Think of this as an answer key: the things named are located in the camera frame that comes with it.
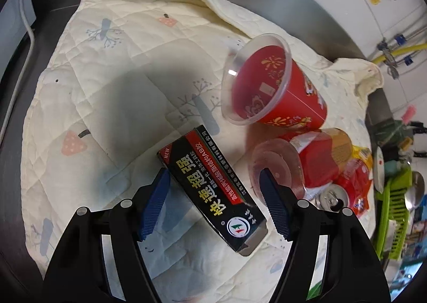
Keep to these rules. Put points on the orange drink bottle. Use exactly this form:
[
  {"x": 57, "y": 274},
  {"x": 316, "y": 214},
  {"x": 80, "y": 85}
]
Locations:
[{"x": 342, "y": 146}]

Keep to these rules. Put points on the red soda can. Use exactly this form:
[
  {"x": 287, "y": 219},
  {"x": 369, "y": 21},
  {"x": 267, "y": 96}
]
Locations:
[{"x": 328, "y": 199}]

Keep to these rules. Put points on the green dish rack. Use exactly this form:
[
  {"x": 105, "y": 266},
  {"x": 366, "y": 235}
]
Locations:
[{"x": 393, "y": 209}]

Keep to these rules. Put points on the clear cup with red label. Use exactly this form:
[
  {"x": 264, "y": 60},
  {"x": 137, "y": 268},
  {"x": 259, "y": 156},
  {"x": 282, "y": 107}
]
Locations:
[{"x": 313, "y": 163}]

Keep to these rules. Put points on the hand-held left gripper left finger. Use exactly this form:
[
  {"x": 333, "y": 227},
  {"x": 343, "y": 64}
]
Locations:
[{"x": 155, "y": 203}]

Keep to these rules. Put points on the orange snack wrapper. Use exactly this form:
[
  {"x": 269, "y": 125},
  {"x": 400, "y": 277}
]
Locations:
[{"x": 363, "y": 154}]

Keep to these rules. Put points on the black cardboard box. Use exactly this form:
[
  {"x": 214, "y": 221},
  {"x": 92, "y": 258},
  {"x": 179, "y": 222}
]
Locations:
[{"x": 206, "y": 196}]

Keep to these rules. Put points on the pink bottle brush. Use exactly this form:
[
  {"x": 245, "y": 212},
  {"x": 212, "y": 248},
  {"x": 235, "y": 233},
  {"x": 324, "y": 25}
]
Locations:
[{"x": 408, "y": 113}]

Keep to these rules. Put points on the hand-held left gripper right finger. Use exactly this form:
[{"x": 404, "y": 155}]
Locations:
[{"x": 273, "y": 203}]

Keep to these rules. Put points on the red plastic cup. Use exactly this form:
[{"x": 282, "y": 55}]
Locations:
[{"x": 283, "y": 89}]

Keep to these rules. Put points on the white shallow bowl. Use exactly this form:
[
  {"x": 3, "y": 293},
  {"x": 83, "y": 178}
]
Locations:
[{"x": 379, "y": 169}]

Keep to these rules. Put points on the cream quilted blanket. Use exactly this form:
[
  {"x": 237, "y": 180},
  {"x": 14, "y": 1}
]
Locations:
[{"x": 100, "y": 89}]

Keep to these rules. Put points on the steel pot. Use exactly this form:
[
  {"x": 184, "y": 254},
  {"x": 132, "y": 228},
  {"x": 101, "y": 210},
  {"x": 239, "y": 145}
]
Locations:
[{"x": 415, "y": 189}]

